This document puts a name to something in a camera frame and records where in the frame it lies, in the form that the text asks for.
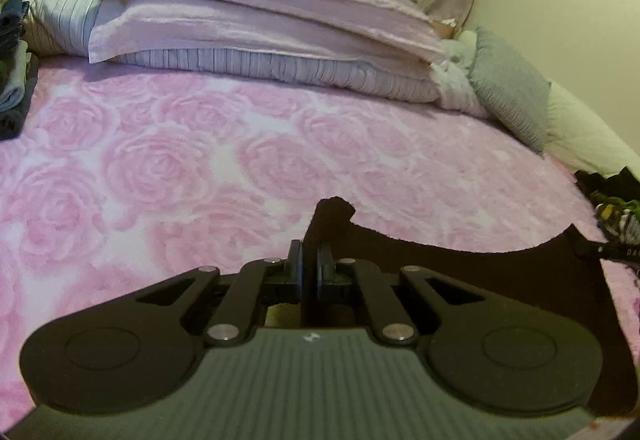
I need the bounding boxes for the grey and brown sweater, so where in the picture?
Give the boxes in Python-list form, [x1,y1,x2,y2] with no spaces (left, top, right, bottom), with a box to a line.
[297,197,639,417]

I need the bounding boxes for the pink floral bed blanket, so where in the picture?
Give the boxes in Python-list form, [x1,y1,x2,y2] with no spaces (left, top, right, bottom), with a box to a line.
[0,54,640,426]

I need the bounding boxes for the grey checked cushion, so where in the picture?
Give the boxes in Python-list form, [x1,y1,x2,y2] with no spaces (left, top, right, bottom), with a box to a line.
[469,28,551,153]

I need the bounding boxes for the green garment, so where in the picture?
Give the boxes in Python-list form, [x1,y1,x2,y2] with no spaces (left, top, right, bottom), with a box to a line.
[596,199,639,235]

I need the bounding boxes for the long white pillow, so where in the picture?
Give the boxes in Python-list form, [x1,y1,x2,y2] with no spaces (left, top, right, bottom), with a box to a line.
[456,30,640,179]

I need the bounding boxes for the striped garment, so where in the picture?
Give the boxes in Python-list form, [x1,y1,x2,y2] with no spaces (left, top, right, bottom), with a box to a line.
[599,211,640,245]

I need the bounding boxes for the folded lilac quilt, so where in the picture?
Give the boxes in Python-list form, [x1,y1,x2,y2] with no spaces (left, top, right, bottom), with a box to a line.
[22,0,490,119]

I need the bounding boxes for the stack of folded jeans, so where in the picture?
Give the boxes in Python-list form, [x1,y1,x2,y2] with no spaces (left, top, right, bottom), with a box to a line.
[0,0,39,141]

